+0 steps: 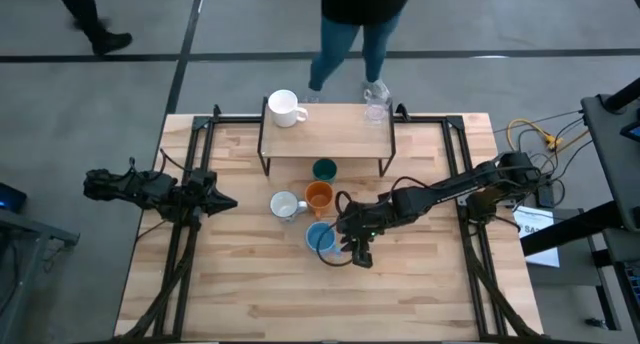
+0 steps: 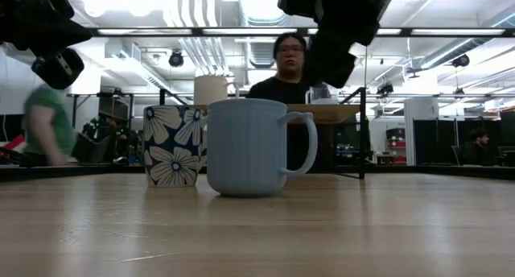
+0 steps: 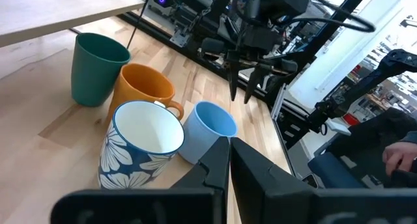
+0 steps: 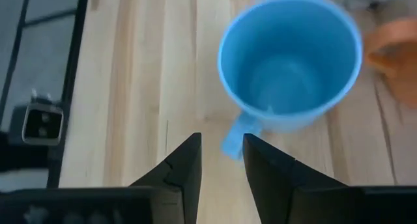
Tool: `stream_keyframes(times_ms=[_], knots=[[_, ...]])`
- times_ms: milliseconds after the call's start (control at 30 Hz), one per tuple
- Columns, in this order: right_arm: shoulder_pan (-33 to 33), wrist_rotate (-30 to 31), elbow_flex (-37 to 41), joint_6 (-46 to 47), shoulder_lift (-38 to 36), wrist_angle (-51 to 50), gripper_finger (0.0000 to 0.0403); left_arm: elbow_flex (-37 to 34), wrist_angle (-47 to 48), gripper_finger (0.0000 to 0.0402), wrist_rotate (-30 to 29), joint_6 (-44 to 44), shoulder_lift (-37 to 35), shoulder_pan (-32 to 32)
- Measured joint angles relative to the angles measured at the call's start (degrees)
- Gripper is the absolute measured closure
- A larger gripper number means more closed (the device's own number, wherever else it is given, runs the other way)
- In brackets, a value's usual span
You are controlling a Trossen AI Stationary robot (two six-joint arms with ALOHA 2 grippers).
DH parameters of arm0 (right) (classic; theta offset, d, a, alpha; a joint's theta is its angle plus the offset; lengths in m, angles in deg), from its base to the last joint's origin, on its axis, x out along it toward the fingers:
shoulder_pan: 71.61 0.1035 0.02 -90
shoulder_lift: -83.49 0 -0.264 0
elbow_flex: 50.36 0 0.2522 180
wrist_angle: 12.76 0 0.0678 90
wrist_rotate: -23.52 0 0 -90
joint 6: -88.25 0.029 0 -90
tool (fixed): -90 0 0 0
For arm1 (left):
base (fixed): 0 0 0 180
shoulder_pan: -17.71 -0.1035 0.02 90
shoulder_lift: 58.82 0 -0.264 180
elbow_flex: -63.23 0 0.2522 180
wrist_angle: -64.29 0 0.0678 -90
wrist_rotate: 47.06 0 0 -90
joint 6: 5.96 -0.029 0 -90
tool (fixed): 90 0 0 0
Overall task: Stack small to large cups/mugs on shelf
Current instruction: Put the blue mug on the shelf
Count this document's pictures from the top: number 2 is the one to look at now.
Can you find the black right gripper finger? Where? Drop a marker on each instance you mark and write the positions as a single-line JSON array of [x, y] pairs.
[[330, 61]]

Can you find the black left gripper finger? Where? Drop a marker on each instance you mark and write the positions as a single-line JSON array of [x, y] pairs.
[[56, 69], [60, 37]]

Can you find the clear plastic cup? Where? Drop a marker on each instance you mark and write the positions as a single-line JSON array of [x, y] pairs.
[[320, 95]]

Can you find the light blue ribbed mug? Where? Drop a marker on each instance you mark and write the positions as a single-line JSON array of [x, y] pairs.
[[245, 148]]

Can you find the plain white mug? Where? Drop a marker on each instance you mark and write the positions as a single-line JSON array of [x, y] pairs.
[[210, 89]]

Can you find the blue white floral mug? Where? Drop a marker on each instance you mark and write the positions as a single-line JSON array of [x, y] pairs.
[[173, 148]]

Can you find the person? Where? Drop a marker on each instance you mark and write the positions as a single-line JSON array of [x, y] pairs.
[[50, 124], [476, 152], [281, 92]]

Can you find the black overhead light bar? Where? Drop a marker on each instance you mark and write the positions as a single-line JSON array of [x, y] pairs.
[[405, 31]]

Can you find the black ceiling spotlight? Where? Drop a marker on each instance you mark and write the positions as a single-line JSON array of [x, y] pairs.
[[385, 89], [176, 59], [461, 60]]

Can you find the black monitor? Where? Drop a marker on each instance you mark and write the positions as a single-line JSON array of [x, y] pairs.
[[12, 128]]

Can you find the black metal rack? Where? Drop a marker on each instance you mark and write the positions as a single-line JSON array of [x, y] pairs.
[[130, 108]]

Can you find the red object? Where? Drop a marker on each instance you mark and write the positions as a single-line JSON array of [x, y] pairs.
[[10, 144]]

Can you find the red storage rack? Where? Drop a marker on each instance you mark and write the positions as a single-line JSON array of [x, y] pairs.
[[396, 144]]

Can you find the black partition panel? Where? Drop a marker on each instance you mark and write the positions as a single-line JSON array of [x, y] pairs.
[[434, 144]]

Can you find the wooden shelf with black frame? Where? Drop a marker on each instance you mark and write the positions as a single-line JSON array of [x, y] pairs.
[[334, 112]]

